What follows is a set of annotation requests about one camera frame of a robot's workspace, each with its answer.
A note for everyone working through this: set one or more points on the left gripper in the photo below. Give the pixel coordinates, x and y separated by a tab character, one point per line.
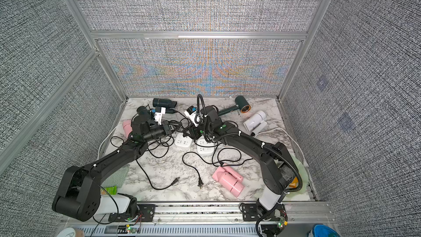
166	128

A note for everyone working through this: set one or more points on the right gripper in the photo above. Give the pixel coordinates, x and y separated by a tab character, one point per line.
193	130

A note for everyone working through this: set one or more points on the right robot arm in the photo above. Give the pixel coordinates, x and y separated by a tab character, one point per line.
279	172

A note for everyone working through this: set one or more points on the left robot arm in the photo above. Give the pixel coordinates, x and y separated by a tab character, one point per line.
79	193

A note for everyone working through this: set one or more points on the dark green dryer folded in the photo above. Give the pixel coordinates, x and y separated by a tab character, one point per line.
143	114

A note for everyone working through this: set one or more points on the pink dryer left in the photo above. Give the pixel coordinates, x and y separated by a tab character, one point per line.
127	127

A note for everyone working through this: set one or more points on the right white power strip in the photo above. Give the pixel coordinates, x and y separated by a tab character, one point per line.
204	148

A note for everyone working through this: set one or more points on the white power strip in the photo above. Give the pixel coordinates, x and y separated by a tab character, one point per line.
183	143
204	148

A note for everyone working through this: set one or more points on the dark green dryer back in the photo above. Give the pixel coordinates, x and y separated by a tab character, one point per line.
166	103

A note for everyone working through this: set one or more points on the left white power strip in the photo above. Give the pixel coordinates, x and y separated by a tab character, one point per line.
183	143

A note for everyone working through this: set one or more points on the green dryer copper nozzle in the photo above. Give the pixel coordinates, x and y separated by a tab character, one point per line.
241	105

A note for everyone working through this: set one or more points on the white folded hair dryer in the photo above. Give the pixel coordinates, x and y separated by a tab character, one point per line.
256	123

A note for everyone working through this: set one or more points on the pink dryer front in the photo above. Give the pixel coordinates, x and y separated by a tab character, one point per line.
229	179

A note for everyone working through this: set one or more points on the grey green cloth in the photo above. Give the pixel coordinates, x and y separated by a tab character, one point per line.
117	179

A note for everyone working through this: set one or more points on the green snack packet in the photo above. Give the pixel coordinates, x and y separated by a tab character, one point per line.
111	190

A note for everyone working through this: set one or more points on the green wavy plate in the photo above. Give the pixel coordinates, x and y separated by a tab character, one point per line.
303	194

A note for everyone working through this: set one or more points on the orange bread slice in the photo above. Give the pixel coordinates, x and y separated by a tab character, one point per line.
294	183

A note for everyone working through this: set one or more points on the loose black cord plug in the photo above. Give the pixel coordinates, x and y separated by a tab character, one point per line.
152	174

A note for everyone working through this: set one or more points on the aluminium front rail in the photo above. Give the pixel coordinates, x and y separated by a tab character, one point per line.
235	212

